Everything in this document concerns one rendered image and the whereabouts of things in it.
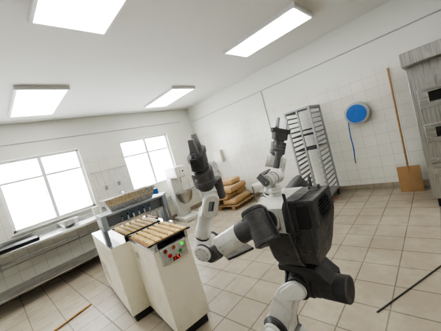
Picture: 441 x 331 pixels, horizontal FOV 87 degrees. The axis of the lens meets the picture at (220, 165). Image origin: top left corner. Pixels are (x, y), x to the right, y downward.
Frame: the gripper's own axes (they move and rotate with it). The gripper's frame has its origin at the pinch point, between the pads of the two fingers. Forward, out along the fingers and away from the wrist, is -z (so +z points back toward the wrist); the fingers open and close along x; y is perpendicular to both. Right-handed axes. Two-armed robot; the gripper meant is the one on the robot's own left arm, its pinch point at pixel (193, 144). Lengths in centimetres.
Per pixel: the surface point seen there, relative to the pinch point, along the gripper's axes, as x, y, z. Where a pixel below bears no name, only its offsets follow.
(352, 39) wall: 406, 197, 14
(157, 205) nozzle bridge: 131, -109, 123
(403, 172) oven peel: 280, 240, 217
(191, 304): 38, -56, 166
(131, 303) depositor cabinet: 51, -130, 185
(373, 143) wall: 338, 217, 187
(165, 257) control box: 48, -68, 115
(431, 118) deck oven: 229, 230, 106
